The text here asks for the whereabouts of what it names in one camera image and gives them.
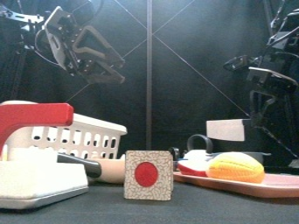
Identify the red white toy apple slice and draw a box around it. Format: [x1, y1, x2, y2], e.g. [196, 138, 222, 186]
[176, 159, 210, 178]

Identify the white press with red handle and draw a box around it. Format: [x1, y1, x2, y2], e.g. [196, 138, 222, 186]
[0, 100, 89, 210]

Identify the grey vertical frame pole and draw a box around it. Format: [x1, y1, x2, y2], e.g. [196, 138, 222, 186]
[144, 0, 154, 151]

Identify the small black ring handle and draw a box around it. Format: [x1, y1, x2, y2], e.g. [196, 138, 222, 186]
[168, 146, 182, 161]

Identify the patterned card with red dot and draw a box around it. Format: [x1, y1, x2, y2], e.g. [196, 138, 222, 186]
[122, 150, 174, 202]

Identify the yellow orange knitted corn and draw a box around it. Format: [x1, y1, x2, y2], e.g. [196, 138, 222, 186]
[204, 151, 266, 185]

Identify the white kettle with black handle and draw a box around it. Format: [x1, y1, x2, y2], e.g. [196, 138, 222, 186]
[181, 133, 214, 165]

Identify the pink plastic tray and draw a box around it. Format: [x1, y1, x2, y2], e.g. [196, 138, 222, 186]
[172, 171, 299, 200]

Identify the white paper sheet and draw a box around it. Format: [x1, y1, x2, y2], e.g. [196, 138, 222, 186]
[205, 118, 254, 143]

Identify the white plastic slotted basket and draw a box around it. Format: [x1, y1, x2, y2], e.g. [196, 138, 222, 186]
[5, 113, 128, 161]

